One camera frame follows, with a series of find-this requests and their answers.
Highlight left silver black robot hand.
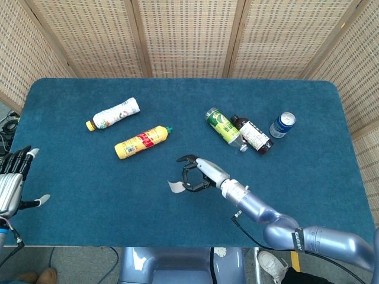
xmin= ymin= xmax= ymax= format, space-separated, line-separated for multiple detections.
xmin=0 ymin=145 xmax=51 ymax=220

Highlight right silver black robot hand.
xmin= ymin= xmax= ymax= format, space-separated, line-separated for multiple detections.
xmin=176 ymin=154 xmax=231 ymax=193

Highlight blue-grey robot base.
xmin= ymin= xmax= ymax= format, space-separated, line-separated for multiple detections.
xmin=118 ymin=247 xmax=246 ymax=284

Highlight black power box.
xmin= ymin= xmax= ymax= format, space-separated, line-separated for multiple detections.
xmin=0 ymin=134 xmax=14 ymax=156

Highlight clear bottle green label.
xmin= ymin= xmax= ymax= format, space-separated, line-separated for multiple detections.
xmin=204 ymin=107 xmax=249 ymax=153

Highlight dark bottle white label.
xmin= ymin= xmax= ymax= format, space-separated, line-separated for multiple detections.
xmin=230 ymin=114 xmax=275 ymax=156

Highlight yellow bottle green cap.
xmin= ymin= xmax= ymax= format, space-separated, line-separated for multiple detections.
xmin=114 ymin=125 xmax=174 ymax=160

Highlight blue white drink can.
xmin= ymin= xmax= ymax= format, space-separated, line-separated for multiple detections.
xmin=269 ymin=111 xmax=296 ymax=139

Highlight brown leather shoe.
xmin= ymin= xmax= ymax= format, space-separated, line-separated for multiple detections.
xmin=37 ymin=267 xmax=58 ymax=284
xmin=14 ymin=271 xmax=39 ymax=284

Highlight white sneaker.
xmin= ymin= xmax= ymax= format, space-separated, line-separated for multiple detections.
xmin=256 ymin=250 xmax=290 ymax=284

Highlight white bottle yellow cap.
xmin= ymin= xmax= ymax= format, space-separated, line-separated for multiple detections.
xmin=85 ymin=96 xmax=140 ymax=132

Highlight black trouser leg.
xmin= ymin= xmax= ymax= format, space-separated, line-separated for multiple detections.
xmin=281 ymin=265 xmax=328 ymax=284

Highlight woven bamboo screen panel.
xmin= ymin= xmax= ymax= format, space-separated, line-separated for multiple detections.
xmin=0 ymin=0 xmax=76 ymax=115
xmin=25 ymin=0 xmax=152 ymax=79
xmin=301 ymin=0 xmax=379 ymax=190
xmin=221 ymin=0 xmax=364 ymax=80
xmin=124 ymin=0 xmax=247 ymax=79

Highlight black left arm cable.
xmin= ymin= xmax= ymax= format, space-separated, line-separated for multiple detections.
xmin=0 ymin=217 xmax=26 ymax=267

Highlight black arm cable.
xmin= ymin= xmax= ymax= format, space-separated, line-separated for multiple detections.
xmin=0 ymin=217 xmax=26 ymax=267
xmin=231 ymin=212 xmax=370 ymax=284

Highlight black tangled cables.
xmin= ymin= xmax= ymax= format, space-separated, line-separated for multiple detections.
xmin=0 ymin=109 xmax=21 ymax=140

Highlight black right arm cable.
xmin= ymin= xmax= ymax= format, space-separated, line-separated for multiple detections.
xmin=231 ymin=212 xmax=370 ymax=284

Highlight black cable on base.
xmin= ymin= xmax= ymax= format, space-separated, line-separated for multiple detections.
xmin=210 ymin=247 xmax=216 ymax=284

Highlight black printed cable strap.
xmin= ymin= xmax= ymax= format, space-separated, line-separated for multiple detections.
xmin=294 ymin=227 xmax=305 ymax=253

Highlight blue floor cable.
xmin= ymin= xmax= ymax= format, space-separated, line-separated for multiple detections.
xmin=107 ymin=247 xmax=120 ymax=283

